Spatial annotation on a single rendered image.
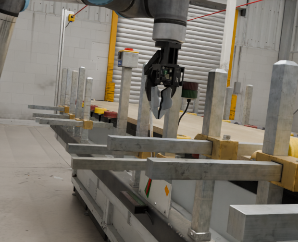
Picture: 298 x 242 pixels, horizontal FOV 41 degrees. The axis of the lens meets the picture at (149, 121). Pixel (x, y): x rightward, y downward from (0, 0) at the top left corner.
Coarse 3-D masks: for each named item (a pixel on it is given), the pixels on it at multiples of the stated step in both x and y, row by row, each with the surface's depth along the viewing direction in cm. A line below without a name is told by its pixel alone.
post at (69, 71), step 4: (68, 68) 306; (68, 72) 306; (68, 76) 306; (68, 80) 306; (68, 84) 307; (68, 88) 307; (68, 92) 307; (68, 96) 308; (64, 100) 310; (68, 100) 308; (64, 104) 309; (68, 104) 308
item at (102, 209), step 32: (96, 128) 298; (128, 128) 226; (96, 192) 299; (192, 192) 149; (224, 192) 129; (256, 192) 113; (288, 192) 101; (96, 224) 290; (128, 224) 226; (224, 224) 127
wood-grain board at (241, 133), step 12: (108, 108) 281; (132, 108) 312; (132, 120) 214; (156, 120) 217; (180, 120) 236; (192, 120) 246; (156, 132) 181; (180, 132) 167; (192, 132) 172; (228, 132) 189; (240, 132) 196; (252, 132) 203; (240, 156) 118
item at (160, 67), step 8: (168, 48) 103; (176, 48) 105; (160, 56) 109; (168, 56) 103; (176, 56) 106; (152, 64) 109; (160, 64) 103; (168, 64) 104; (176, 64) 104; (152, 72) 109; (160, 72) 103; (168, 72) 106; (176, 72) 105; (152, 80) 109; (160, 80) 105; (168, 80) 105; (176, 80) 105
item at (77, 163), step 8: (72, 160) 109; (80, 160) 109; (88, 160) 110; (96, 160) 110; (104, 160) 111; (112, 160) 112; (120, 160) 113; (128, 160) 114; (136, 160) 115; (144, 160) 116; (72, 168) 108; (80, 168) 109; (88, 168) 110; (96, 168) 111; (104, 168) 111; (112, 168) 112; (120, 168) 113; (128, 168) 114; (136, 168) 115; (144, 168) 116
